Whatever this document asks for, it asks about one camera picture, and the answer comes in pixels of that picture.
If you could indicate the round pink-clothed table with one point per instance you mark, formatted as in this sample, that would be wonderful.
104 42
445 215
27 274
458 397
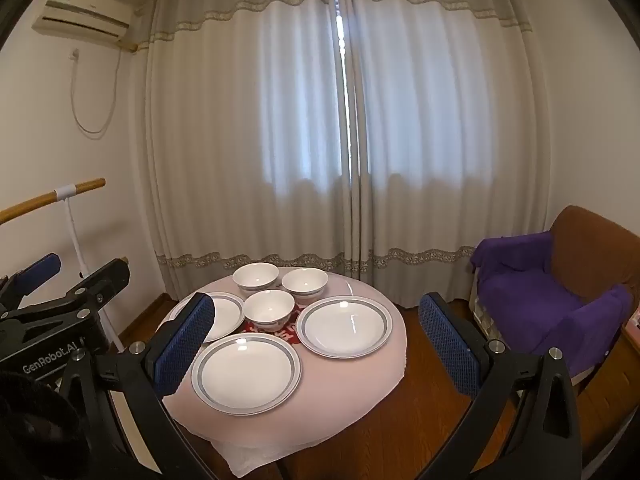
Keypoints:
340 385

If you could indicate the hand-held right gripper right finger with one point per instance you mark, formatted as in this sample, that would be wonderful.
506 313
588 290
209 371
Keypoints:
445 345

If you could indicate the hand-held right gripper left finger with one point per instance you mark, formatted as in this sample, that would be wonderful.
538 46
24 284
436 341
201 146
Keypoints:
185 340

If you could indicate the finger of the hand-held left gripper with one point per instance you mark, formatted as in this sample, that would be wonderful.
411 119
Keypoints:
107 280
40 267

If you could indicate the white air conditioner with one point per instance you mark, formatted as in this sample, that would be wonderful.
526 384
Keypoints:
80 15

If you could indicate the checkered grey chair cover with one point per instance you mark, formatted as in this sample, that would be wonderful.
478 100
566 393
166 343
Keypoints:
481 310

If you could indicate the person's left forearm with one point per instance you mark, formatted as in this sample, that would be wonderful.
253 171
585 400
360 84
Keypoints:
35 425

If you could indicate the armchair with purple cover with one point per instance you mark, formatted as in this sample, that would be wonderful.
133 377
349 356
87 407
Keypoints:
585 240

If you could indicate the white plate grey rim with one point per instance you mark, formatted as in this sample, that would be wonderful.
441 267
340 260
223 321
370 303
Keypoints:
227 317
245 375
345 327

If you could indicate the white bowl grey rim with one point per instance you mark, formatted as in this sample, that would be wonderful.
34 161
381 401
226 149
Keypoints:
270 307
305 282
255 277

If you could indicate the grey white curtain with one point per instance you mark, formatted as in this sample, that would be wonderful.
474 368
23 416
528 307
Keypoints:
450 135
225 135

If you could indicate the white under cloth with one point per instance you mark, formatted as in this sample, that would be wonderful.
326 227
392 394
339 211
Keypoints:
245 462

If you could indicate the purple blanket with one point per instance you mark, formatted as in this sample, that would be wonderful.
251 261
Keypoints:
520 300

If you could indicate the wooden bar rack white frame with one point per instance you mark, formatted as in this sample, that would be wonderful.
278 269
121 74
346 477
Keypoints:
30 205

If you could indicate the wrapped air conditioner pipe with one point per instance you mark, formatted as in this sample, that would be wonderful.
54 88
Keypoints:
129 46

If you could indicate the white wall socket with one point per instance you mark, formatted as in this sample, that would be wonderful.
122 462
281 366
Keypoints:
75 54

